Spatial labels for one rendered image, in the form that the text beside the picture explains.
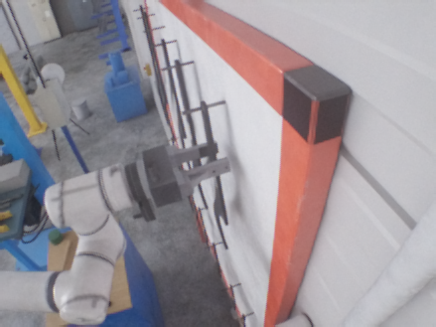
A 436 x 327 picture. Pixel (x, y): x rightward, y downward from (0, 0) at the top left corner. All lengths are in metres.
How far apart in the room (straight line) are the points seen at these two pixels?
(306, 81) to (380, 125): 0.07
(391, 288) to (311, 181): 0.13
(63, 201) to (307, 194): 0.41
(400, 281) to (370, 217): 0.09
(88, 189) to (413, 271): 0.48
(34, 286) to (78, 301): 0.12
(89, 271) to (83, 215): 0.11
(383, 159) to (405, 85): 0.07
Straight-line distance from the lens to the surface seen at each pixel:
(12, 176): 2.74
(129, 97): 4.81
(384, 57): 0.23
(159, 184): 0.49
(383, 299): 0.26
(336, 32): 0.27
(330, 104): 0.25
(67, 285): 0.59
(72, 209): 0.55
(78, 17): 12.85
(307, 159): 0.28
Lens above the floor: 2.52
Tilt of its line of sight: 43 degrees down
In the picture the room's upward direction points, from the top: 8 degrees counter-clockwise
